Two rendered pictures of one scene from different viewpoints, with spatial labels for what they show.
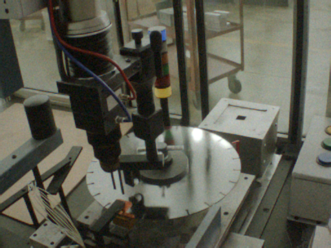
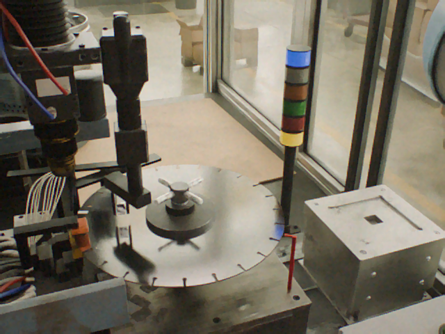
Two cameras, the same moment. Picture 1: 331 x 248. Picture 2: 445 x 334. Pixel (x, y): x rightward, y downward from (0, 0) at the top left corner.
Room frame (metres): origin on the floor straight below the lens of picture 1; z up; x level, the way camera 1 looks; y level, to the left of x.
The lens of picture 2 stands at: (0.26, -0.43, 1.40)
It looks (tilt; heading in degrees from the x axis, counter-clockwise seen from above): 28 degrees down; 40
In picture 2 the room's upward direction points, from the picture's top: 1 degrees clockwise
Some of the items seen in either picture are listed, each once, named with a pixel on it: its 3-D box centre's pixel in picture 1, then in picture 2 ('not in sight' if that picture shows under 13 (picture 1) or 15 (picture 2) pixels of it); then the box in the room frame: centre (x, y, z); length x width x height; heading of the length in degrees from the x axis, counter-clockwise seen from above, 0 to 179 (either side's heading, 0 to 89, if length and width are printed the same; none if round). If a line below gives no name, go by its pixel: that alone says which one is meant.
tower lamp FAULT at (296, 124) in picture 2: (161, 79); (292, 120); (1.02, 0.04, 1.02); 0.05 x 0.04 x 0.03; 61
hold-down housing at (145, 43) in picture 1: (143, 86); (126, 92); (0.64, 0.05, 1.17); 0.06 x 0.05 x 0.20; 142
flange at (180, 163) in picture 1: (161, 161); (180, 207); (0.71, 0.04, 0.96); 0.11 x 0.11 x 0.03
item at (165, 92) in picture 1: (162, 90); (291, 135); (1.02, 0.04, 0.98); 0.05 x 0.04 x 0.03; 61
